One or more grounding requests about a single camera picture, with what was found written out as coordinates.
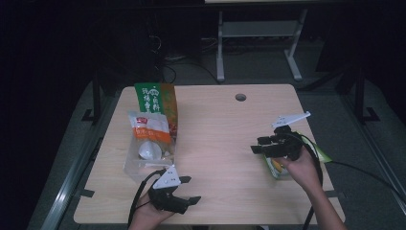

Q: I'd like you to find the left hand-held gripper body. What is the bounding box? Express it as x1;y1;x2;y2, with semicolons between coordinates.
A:
147;165;192;216

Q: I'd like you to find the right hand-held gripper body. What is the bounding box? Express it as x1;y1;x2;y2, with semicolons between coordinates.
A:
262;110;311;161

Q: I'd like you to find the white and green snack packet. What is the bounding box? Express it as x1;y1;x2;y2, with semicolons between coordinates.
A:
262;129;333;180

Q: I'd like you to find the clear plastic storage box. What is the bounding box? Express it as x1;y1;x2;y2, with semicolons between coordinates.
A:
123;109;178;184

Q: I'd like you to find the white and orange snack packet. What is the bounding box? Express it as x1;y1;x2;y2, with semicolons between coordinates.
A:
127;109;175;161

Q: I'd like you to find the green and orange food packet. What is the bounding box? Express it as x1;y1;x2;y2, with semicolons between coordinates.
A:
133;81;179;139

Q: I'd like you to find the person's right hand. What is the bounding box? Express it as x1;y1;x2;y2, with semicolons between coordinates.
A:
276;147;324;194

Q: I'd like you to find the person's left hand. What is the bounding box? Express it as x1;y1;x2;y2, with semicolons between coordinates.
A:
127;193;175;230

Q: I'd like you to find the black metal stand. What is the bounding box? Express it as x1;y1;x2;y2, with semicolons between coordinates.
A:
80;73;103;126
353;65;381;126

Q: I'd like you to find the left hand-held gripper cable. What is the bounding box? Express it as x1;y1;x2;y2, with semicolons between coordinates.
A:
127;169;167;230

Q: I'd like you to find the hand-held gripper cable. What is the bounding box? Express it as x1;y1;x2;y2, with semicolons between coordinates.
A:
293;132;325;230
127;169;167;230

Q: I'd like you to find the right hand-held gripper cable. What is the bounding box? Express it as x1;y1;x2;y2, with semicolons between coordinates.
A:
293;132;325;230

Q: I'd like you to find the black table edge bracket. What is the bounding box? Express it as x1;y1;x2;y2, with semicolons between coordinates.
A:
75;189;96;198

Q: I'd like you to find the thin black cable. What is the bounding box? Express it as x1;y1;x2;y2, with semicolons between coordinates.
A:
329;160;406;202

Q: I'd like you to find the aluminium floor rail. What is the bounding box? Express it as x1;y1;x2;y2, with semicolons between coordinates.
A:
338;92;406;205
39;95;124;230

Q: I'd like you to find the white metal desk frame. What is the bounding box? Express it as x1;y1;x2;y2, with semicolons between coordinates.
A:
215;9;309;82

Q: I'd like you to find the tangle of black floor cables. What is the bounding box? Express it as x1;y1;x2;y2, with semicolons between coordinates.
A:
147;34;221;85

